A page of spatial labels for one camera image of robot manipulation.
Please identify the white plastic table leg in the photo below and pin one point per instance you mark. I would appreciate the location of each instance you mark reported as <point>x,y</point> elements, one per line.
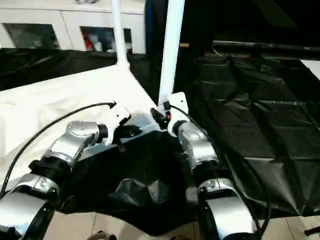
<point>171,50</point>
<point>120,30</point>

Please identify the white plastic table top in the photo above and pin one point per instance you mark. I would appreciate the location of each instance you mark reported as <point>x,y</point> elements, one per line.
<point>50,105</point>

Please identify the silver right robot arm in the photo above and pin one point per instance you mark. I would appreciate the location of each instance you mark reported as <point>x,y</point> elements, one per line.
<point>200,150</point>

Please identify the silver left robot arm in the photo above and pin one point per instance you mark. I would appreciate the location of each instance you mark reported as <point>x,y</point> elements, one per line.
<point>70,150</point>

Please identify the small brass label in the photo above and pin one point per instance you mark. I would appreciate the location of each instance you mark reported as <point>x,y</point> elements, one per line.
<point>184,45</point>

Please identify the red bottle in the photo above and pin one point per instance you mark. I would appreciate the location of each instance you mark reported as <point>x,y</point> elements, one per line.
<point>88,42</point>

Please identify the black work mat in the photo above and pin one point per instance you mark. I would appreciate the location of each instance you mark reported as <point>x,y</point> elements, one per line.
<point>270,125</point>

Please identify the white cabinet with glass doors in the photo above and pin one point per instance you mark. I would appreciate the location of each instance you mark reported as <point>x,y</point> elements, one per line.
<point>65,17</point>

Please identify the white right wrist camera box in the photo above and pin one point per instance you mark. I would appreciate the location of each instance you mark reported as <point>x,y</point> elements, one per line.
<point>176,107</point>

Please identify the grey horizontal rail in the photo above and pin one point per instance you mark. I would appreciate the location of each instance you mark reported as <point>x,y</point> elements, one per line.
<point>265,47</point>

